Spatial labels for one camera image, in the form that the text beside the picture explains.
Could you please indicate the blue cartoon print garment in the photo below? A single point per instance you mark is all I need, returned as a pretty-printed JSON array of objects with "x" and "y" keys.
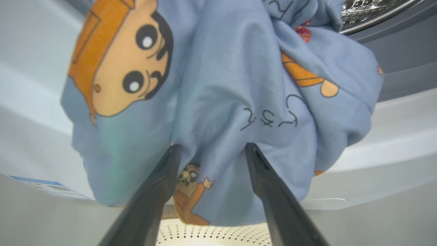
[{"x": 232, "y": 85}]

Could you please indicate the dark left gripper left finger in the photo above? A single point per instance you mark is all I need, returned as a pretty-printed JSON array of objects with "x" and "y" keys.
[{"x": 143, "y": 218}]

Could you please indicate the steel washer drum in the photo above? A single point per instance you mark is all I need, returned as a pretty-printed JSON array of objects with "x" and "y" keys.
[{"x": 368, "y": 10}]

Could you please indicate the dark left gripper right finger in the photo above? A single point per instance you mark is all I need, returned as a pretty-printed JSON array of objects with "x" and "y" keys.
[{"x": 283, "y": 222}]

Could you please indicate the cream perforated basket brown rim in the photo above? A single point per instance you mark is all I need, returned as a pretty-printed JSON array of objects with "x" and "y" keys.
[{"x": 211, "y": 235}]

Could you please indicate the white front-load washing machine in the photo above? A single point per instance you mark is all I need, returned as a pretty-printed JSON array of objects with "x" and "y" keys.
[{"x": 34, "y": 102}]

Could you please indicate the blue white energy label sticker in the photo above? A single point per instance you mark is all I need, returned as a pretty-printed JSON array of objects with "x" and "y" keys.
[{"x": 51, "y": 187}]

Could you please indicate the grey rubber door gasket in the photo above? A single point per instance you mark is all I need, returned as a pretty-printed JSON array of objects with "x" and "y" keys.
[{"x": 409, "y": 51}]

